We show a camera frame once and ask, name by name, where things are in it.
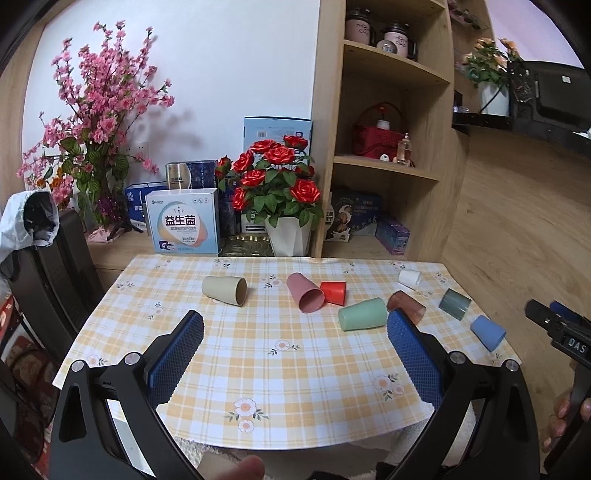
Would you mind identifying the dark blue box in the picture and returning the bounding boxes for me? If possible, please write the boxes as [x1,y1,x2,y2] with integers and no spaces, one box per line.
[186,160,239,238]

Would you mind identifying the white probiotic box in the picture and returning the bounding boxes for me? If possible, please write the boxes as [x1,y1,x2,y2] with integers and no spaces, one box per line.
[145,188,221,255]

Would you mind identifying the pink jar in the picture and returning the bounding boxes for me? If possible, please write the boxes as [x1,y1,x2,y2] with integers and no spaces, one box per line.
[382,21,409,58]
[345,7,372,45]

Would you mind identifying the orange flower plant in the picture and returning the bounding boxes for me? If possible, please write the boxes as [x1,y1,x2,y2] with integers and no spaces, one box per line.
[462,37,522,88]

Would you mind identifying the wooden shelf unit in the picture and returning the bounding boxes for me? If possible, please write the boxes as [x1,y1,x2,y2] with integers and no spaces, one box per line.
[311,1,492,261]

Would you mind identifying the small glass bottle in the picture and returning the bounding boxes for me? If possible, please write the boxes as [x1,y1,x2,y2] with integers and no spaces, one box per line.
[396,133,412,166]

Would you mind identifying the person's right hand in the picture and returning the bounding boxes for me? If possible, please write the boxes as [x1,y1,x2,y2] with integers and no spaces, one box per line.
[541,392,571,453]

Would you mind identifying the purple blue small box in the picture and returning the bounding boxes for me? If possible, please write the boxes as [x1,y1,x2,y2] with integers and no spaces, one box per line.
[375,218,410,255]

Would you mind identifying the beige plastic cup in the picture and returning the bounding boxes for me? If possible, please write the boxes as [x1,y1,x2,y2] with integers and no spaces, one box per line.
[201,276,247,307]

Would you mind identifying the grey-green translucent cup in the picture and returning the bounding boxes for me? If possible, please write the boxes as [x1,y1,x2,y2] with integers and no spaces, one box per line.
[439,288,472,321]

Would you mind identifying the black chair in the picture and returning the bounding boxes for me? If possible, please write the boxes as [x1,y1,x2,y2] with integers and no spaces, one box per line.
[1,209,105,363]

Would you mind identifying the pink jar right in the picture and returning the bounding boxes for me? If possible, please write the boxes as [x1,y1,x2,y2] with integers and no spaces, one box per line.
[382,21,409,58]

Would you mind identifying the green plastic cup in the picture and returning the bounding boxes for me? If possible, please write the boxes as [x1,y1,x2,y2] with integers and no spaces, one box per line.
[339,298,388,332]

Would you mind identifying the pink cherry blossom branches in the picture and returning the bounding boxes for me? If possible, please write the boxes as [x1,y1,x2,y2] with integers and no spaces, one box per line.
[17,21,175,229]

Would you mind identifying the silver tin box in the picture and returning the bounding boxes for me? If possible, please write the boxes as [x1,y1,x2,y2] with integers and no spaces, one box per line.
[166,162,191,190]

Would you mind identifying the white grey jacket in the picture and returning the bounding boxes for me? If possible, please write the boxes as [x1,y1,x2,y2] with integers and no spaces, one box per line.
[0,190,60,262]

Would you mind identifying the light blue upright box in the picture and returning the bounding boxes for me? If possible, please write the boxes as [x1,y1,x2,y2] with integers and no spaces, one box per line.
[242,116,312,154]

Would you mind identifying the red rose bouquet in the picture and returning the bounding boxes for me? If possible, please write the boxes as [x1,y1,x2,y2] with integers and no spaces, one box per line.
[215,135,324,229]

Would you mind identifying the brown translucent cup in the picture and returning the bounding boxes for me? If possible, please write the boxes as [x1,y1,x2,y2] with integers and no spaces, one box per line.
[387,290,427,325]

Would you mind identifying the pink plastic cup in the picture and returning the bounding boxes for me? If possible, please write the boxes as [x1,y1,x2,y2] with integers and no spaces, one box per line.
[287,272,325,314]

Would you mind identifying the pink jar left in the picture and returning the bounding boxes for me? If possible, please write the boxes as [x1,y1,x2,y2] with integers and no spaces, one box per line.
[345,7,372,45]

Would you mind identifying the person's left hand thumb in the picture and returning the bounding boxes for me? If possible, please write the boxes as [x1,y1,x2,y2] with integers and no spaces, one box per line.
[197,453,266,480]

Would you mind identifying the red plastic cup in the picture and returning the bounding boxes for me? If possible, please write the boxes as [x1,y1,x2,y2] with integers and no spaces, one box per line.
[320,281,346,306]

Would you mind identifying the red basket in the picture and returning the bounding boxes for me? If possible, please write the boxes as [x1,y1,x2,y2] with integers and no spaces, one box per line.
[352,102,406,162]

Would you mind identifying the gold patterned tin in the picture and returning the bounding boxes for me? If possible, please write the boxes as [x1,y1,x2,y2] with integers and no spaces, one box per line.
[219,234,274,257]

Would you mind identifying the white faceted flower pot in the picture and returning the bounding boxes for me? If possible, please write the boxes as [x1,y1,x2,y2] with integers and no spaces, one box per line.
[266,217,311,257]

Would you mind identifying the white plastic cup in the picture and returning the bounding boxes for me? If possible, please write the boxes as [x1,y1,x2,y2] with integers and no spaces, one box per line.
[398,269,422,290]

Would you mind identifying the dark illustrated box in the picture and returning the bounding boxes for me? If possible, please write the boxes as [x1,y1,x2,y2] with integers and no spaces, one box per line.
[325,187,383,242]

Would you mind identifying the white plant pot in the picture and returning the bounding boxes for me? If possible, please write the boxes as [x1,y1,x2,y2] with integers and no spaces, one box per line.
[478,82,509,116]

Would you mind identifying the yellow plaid tablecloth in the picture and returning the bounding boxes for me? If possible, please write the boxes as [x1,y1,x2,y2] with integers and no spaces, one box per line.
[51,254,519,452]

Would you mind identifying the blue plastic cup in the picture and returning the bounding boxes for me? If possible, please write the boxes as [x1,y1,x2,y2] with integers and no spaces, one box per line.
[470,315,506,352]

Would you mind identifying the blue white flat box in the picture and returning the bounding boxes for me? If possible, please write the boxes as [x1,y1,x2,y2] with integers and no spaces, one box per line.
[123,182,167,232]

